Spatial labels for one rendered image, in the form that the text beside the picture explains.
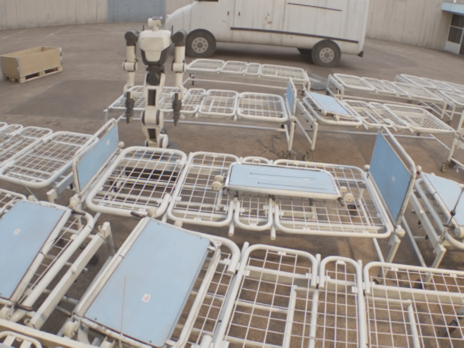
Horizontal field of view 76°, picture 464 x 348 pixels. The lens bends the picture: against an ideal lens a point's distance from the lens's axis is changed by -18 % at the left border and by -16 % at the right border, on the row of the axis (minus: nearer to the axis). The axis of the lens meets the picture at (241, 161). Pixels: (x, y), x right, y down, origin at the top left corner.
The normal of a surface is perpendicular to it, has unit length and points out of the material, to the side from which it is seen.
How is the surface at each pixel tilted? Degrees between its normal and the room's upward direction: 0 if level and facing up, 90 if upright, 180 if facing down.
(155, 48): 90
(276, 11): 88
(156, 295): 7
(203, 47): 90
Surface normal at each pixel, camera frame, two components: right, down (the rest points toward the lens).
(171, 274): 0.20, -0.86
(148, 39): 0.02, 0.46
